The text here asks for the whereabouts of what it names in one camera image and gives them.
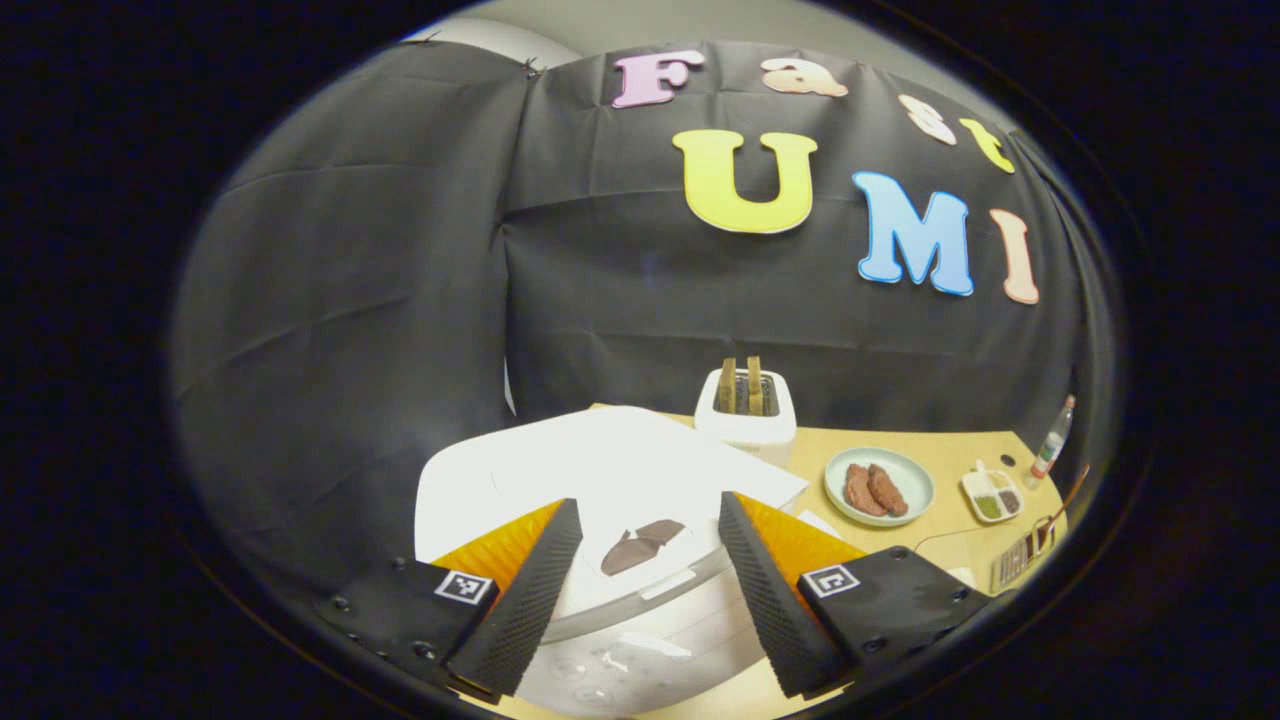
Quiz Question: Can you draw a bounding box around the white toaster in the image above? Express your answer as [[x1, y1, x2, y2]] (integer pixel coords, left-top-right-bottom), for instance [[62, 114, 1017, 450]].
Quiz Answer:
[[694, 368, 799, 469]]

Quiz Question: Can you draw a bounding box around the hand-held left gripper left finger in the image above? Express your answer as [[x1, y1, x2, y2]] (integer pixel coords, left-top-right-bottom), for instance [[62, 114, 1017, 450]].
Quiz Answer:
[[315, 498, 584, 701]]

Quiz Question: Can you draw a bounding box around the white rice cooker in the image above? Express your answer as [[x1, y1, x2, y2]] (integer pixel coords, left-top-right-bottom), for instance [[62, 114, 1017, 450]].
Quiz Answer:
[[413, 405, 811, 717]]

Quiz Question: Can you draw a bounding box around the brown meat piece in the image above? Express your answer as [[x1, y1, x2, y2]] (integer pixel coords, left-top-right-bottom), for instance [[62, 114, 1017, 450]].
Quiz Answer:
[[844, 463, 881, 518], [868, 463, 910, 518]]

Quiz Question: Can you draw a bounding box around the pale green plate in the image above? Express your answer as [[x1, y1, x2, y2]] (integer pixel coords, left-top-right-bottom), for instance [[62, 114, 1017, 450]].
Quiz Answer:
[[824, 446, 935, 528]]

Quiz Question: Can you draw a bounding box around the clear plastic water bottle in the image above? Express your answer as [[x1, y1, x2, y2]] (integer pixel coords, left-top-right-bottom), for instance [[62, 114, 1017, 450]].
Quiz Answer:
[[1030, 394, 1078, 479]]

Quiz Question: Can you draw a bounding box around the white divided tray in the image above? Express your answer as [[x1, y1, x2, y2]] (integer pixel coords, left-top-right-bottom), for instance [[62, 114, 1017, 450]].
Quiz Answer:
[[961, 460, 1024, 524]]

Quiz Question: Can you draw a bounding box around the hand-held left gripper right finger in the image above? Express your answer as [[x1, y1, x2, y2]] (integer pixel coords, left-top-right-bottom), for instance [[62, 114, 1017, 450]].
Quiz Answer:
[[718, 490, 1004, 701]]

